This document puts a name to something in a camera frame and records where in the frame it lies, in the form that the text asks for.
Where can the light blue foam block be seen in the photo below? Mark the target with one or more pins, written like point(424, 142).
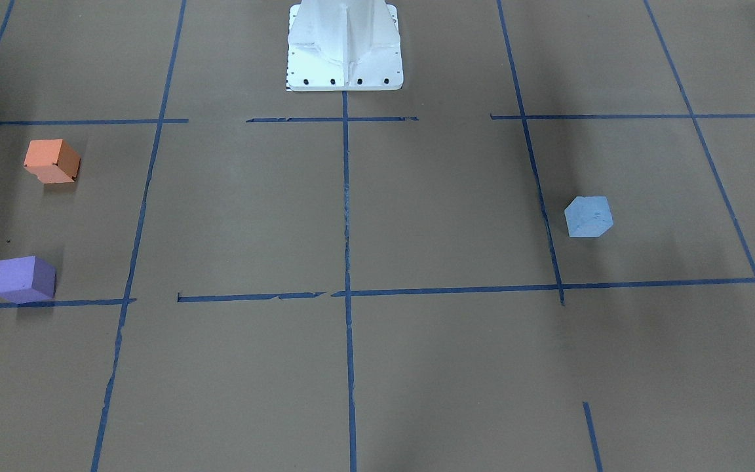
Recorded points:
point(588, 217)

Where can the orange foam block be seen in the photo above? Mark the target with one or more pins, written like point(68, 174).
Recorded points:
point(52, 161)

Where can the purple foam block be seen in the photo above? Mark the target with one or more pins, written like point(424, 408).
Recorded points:
point(26, 280)

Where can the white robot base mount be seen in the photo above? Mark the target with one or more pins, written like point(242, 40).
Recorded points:
point(344, 45)

